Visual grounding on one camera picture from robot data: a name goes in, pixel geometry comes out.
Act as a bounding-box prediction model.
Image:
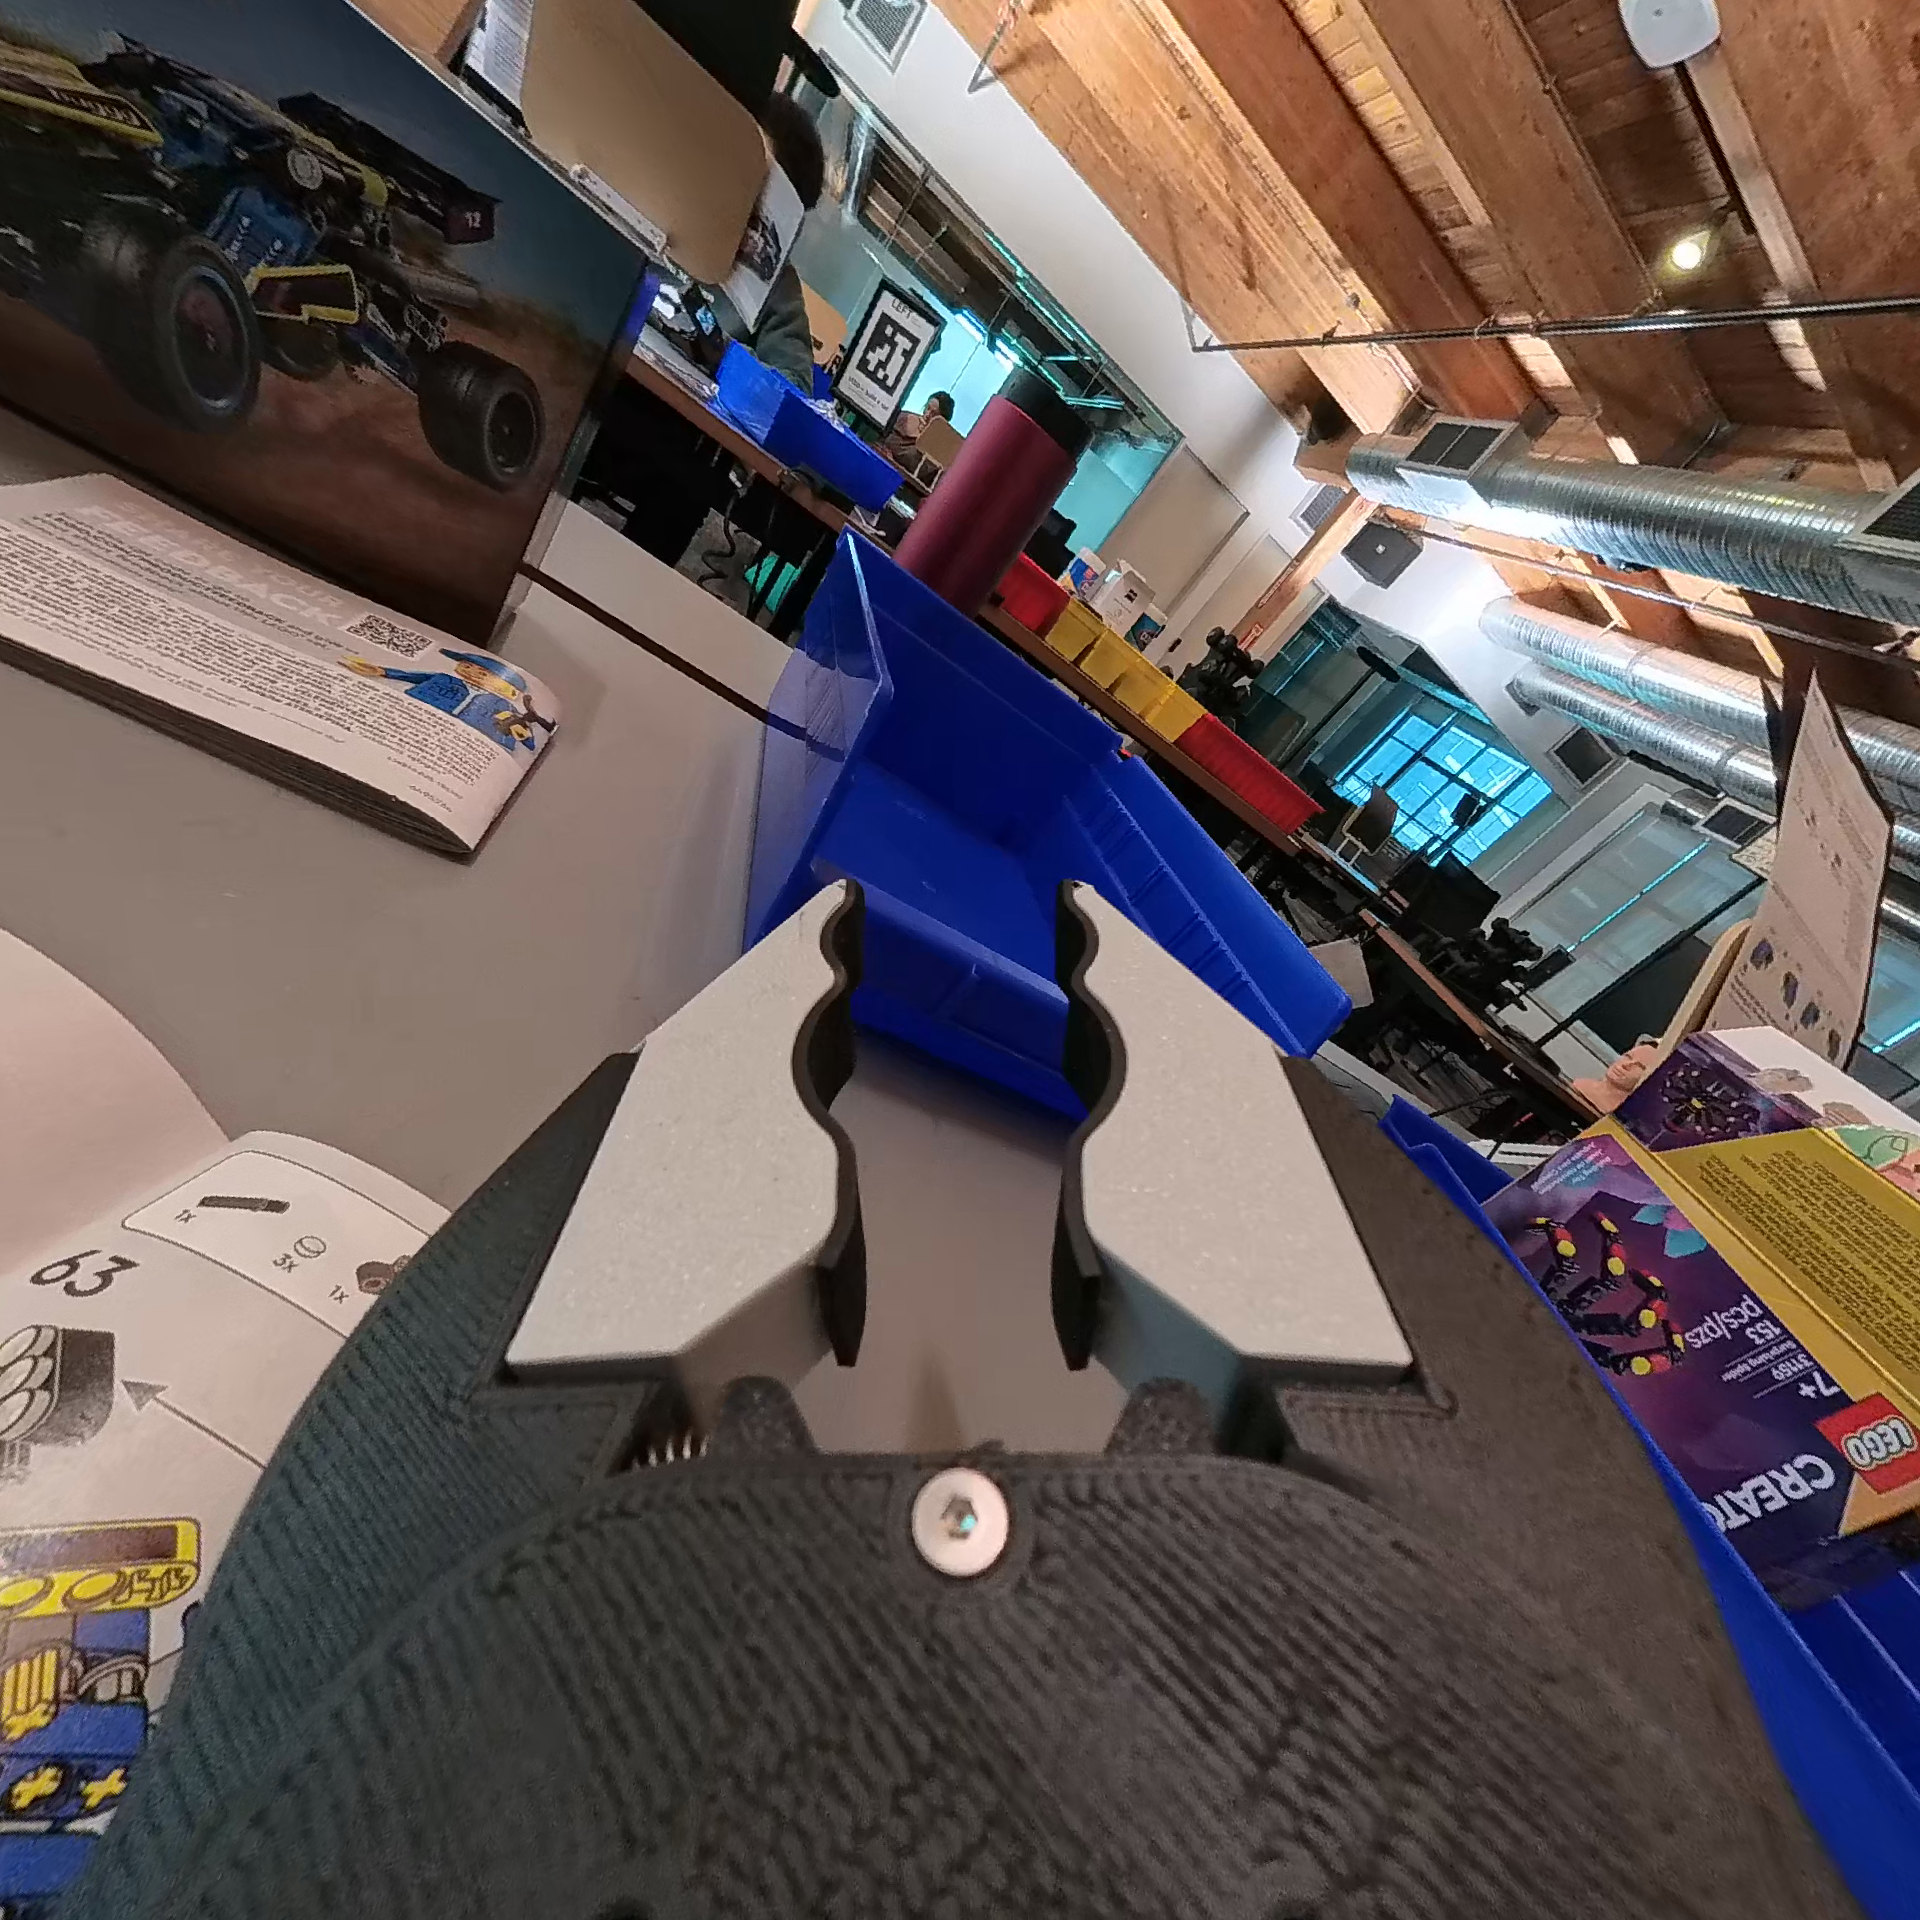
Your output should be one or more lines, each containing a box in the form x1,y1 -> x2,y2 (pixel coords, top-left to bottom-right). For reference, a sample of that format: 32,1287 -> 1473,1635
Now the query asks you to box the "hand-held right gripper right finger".
1053,880 -> 1417,1448

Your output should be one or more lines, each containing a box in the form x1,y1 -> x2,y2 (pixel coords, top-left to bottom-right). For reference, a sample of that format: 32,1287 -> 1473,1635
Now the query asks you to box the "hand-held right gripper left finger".
503,880 -> 872,1448

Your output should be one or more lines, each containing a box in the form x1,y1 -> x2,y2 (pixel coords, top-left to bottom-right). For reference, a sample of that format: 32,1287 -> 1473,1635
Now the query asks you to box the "purple lego box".
1481,1132 -> 1920,1607

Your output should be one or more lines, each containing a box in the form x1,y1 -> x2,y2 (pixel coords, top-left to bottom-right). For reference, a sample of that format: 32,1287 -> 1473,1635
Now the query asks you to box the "open lego instruction booklet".
0,929 -> 453,1920

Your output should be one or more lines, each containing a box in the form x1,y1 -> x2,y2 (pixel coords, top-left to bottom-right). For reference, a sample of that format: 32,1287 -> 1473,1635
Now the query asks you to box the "closed lego booklet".
0,470 -> 564,860

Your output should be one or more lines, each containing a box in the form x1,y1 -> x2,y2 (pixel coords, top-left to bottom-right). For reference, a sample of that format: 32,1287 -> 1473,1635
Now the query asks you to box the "dark lego set box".
0,0 -> 663,647

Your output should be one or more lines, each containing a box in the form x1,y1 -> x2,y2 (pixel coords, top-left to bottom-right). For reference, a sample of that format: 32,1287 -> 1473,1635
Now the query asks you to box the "long red bin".
1177,708 -> 1325,827

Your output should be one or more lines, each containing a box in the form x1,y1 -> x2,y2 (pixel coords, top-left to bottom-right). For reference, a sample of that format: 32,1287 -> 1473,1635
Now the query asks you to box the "large window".
1334,704 -> 1555,864

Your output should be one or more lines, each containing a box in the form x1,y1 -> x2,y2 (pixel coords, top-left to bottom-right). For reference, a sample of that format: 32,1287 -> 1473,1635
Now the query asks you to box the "small purple box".
1616,1030 -> 1839,1153

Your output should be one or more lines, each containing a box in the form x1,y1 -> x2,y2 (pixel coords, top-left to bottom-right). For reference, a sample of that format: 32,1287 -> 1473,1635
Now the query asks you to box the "blue plastic storage bin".
711,342 -> 904,511
1387,1095 -> 1920,1920
745,533 -> 1352,1119

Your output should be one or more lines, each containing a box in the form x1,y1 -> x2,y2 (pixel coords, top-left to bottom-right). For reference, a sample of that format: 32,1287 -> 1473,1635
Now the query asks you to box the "white cardboard box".
1072,551 -> 1172,645

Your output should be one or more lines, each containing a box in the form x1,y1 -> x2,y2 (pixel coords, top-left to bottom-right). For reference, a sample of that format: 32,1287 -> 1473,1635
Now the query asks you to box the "printed paper instruction sign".
1709,671 -> 1895,1067

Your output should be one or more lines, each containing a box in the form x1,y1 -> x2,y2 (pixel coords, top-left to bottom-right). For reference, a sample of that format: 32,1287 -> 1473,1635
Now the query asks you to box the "maroon drink bottle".
891,367 -> 1095,608

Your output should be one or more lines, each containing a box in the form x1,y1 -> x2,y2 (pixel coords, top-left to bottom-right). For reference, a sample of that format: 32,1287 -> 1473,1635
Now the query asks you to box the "black white marker sign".
838,277 -> 947,429

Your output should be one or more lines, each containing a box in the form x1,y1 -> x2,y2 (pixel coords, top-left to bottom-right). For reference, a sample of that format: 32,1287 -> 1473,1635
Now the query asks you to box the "black ceiling pipe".
1191,292 -> 1920,353

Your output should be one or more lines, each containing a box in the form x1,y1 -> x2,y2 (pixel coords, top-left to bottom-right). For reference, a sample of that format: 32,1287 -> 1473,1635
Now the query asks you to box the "rounded cardboard panel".
526,0 -> 769,288

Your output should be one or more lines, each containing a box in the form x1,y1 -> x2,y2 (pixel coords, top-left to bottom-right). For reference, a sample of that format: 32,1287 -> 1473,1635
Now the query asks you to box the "black monitor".
598,0 -> 804,113

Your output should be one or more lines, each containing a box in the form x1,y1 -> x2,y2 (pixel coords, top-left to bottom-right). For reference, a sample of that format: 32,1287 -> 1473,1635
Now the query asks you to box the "large silver air duct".
1343,428 -> 1920,629

